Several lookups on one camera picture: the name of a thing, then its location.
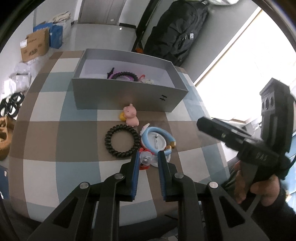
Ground clear red keychain charm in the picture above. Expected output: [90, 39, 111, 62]
[139, 148, 154, 170]

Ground light blue ring bracelet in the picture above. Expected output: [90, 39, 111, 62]
[139, 123, 177, 159]

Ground white round badge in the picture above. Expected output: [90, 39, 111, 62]
[148, 132, 167, 168]

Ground black spiral hair tie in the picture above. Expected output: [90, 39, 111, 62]
[104, 124, 141, 159]

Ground pink pig toy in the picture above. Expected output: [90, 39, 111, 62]
[119, 103, 139, 127]

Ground purple ring bracelet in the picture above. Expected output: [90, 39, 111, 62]
[106, 67, 139, 82]

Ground person hand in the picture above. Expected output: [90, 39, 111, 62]
[233, 159, 282, 207]

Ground checkered table cloth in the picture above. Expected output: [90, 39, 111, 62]
[9, 51, 229, 221]

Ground grey open storage box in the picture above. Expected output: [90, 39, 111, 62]
[72, 49, 189, 112]

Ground black coat stand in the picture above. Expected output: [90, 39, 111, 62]
[132, 0, 160, 52]

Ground blue jordan shoe box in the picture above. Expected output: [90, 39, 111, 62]
[0, 166, 10, 199]

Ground brown boots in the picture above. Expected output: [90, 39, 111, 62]
[0, 116, 16, 161]

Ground black backpack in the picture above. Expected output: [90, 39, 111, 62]
[144, 1, 209, 67]

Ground black white sandals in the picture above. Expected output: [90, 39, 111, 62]
[0, 92, 25, 118]

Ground grey plastic parcel bag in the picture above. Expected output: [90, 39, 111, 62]
[14, 56, 48, 77]

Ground white plastic bag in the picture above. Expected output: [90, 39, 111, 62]
[3, 74, 31, 96]

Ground brown cardboard box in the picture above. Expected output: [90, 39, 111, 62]
[20, 28, 49, 62]

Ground blue cardboard box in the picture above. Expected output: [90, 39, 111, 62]
[33, 23, 63, 49]

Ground white hanging bag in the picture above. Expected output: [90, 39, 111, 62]
[208, 0, 239, 6]

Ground grey door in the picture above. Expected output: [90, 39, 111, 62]
[78, 0, 126, 25]

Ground cream tote bag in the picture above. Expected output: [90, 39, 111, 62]
[51, 11, 71, 23]

